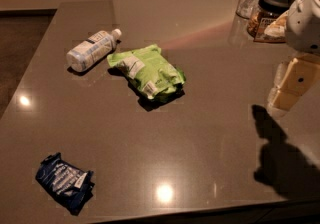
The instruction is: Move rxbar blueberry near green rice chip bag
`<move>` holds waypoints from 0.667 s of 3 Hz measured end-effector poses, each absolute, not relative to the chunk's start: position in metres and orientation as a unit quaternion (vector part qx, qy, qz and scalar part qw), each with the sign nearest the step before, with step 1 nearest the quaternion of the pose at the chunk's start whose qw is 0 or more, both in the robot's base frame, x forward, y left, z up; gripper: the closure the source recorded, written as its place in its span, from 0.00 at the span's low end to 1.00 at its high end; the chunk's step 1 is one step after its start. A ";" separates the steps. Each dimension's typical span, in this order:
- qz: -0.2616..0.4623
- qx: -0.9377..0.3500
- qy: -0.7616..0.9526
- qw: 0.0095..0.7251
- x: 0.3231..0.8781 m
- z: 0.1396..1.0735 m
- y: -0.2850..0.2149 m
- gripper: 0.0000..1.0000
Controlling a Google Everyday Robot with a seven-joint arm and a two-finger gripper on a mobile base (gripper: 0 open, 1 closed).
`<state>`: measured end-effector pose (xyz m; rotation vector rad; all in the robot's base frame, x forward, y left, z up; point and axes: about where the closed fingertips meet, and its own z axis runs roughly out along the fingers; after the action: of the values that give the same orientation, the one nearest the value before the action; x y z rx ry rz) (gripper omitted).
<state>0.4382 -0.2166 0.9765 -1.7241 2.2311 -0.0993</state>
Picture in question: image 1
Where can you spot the nut jar black lid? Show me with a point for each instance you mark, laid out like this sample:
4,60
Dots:
266,24

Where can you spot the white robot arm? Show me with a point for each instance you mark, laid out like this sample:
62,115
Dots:
300,26

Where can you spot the clear plastic water bottle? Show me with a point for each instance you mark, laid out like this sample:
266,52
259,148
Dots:
92,50

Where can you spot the blue rxbar blueberry wrapper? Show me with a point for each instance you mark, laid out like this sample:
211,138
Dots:
68,185

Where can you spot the green rice chip bag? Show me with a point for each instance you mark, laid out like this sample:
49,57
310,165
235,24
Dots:
149,72

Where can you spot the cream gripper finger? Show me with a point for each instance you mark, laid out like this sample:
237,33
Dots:
292,80

